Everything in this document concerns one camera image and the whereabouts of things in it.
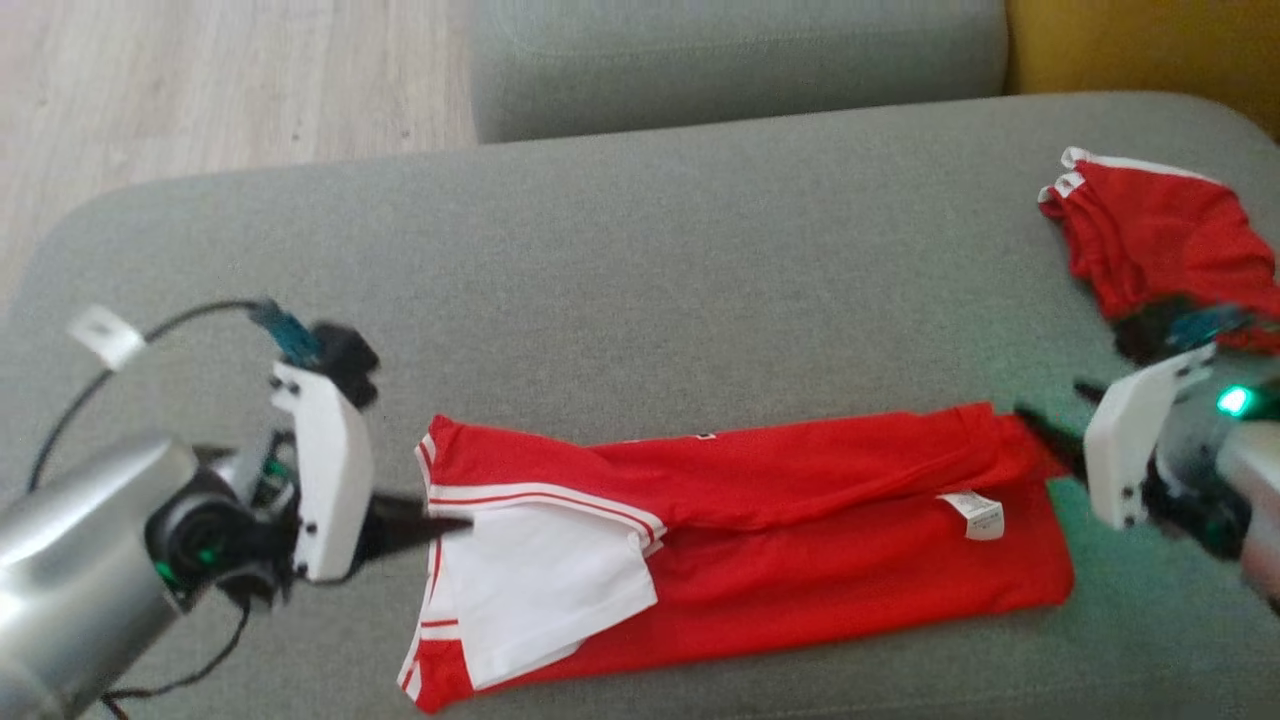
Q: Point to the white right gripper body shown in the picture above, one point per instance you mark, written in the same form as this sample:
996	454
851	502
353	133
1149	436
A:
1130	440

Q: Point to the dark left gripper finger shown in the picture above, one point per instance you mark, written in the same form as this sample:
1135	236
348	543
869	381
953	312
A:
420	515
390	546

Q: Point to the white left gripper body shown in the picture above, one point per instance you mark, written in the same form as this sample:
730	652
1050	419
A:
330	480

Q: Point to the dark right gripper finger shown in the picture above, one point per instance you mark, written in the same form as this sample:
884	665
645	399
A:
1092	395
1058	440

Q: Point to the red and white jersey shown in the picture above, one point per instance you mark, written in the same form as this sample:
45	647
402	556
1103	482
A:
800	540

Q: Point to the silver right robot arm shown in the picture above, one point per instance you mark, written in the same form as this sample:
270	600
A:
1240	470

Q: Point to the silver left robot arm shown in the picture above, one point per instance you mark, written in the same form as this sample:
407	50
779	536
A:
70	570

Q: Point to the folded red garment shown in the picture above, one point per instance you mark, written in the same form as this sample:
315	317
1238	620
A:
1160	230

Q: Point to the yellow cushion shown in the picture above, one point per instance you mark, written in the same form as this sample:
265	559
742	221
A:
1140	50

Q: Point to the grey sofa seat cushion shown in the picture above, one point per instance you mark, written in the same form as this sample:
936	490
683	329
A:
700	280

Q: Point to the grey sofa back cushion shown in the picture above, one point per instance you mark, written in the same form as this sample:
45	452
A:
740	60

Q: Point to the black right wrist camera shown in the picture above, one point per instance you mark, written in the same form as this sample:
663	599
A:
1150	335

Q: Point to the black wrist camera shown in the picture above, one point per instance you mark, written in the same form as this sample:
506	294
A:
1150	335
345	360

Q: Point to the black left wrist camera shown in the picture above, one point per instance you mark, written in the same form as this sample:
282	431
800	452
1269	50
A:
345	360

